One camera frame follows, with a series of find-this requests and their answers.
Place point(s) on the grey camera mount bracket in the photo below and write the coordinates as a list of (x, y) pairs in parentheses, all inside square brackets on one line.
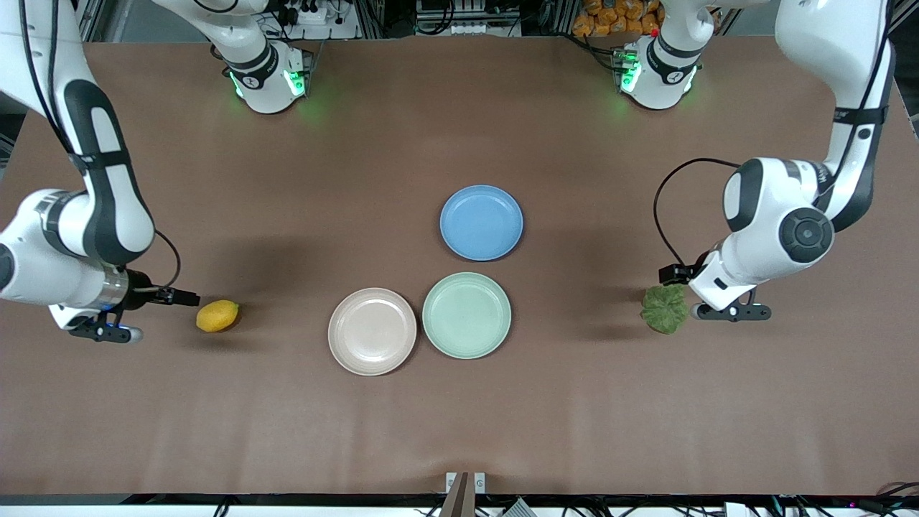
[(463, 492)]

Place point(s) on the orange snack bag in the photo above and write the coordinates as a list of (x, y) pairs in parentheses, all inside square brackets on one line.
[(610, 18)]

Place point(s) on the grey vented box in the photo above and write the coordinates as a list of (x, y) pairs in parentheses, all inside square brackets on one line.
[(517, 508)]

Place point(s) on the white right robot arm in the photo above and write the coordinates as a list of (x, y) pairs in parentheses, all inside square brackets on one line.
[(43, 273)]

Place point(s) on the yellow lemon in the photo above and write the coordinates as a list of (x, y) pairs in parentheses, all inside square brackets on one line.
[(217, 316)]

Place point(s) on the white power strip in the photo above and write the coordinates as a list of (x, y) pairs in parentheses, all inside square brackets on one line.
[(309, 14)]

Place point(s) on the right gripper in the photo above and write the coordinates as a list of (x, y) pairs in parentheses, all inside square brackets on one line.
[(138, 283)]

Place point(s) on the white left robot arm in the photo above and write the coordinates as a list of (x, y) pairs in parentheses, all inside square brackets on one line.
[(826, 43)]

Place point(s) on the green lettuce leaf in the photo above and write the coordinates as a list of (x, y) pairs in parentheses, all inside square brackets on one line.
[(664, 312)]

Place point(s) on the beige plate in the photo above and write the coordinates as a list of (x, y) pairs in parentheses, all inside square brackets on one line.
[(372, 332)]

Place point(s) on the blue plate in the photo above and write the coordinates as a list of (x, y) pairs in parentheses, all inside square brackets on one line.
[(481, 222)]

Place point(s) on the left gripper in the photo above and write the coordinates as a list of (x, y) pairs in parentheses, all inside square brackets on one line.
[(677, 273)]

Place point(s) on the table cover sheet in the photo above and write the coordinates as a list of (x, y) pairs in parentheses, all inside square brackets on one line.
[(574, 431)]

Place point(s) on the light green plate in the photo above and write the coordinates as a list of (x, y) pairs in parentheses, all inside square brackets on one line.
[(467, 316)]

